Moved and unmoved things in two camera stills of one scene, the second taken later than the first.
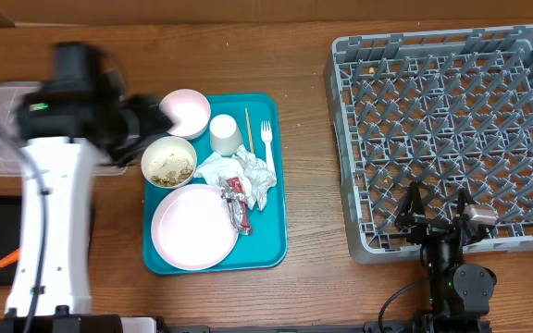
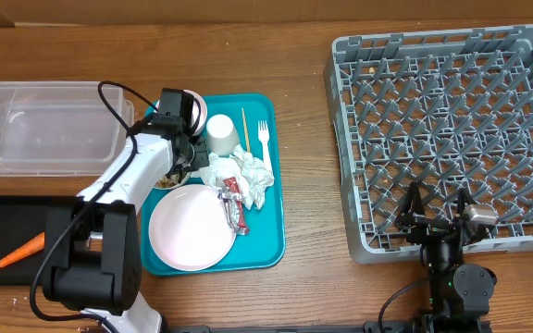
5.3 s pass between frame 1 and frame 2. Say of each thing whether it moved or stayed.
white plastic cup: stayed
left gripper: moved
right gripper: stayed
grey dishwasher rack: stayed
